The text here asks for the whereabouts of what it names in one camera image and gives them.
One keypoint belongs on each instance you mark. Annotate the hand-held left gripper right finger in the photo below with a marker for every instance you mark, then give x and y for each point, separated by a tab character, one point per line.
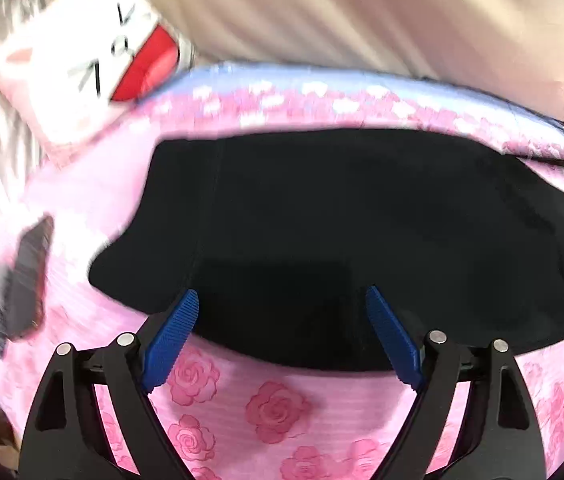
394	340

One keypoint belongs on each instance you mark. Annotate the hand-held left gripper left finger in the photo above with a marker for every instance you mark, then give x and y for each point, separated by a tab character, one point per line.
174	332

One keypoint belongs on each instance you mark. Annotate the black pants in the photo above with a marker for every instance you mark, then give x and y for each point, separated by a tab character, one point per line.
341	220

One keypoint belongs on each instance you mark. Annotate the pink floral bed sheet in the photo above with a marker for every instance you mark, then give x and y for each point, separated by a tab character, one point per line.
272	420

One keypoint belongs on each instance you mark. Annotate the dark rectangular object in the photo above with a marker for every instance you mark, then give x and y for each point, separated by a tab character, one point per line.
27	280

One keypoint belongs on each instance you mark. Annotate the beige curtain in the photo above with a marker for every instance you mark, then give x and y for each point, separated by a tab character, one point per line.
312	10

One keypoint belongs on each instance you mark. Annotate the white cat face pillow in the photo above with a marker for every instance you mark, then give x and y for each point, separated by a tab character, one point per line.
62	60

